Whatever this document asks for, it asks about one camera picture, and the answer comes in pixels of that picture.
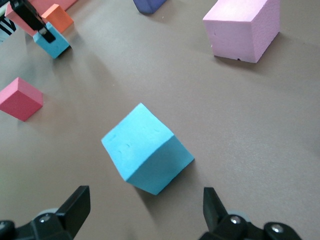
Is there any purple foam block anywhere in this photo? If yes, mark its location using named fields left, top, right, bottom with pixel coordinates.
left=132, top=0, right=168, bottom=15

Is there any brown table cover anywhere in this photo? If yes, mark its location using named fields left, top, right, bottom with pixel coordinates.
left=0, top=0, right=320, bottom=240

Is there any red foam block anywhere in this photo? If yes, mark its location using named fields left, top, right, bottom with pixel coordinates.
left=0, top=76, right=44, bottom=123

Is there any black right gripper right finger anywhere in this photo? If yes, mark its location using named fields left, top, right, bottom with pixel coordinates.
left=199, top=186, right=303, bottom=240

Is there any pink plastic bin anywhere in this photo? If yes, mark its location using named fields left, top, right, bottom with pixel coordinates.
left=4, top=0, right=77, bottom=37

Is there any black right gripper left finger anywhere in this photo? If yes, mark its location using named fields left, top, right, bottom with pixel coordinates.
left=0, top=185, right=91, bottom=240

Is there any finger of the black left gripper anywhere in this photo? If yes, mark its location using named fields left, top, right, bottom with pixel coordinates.
left=9, top=0, right=57, bottom=44

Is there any orange foam block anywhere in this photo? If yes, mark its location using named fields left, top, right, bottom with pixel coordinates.
left=41, top=3, right=75, bottom=34

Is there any light blue foam block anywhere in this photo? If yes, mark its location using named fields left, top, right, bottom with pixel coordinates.
left=32, top=21, right=72, bottom=60
left=100, top=102, right=196, bottom=196

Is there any pink foam block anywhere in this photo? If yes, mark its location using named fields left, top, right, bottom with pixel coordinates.
left=202, top=0, right=281, bottom=64

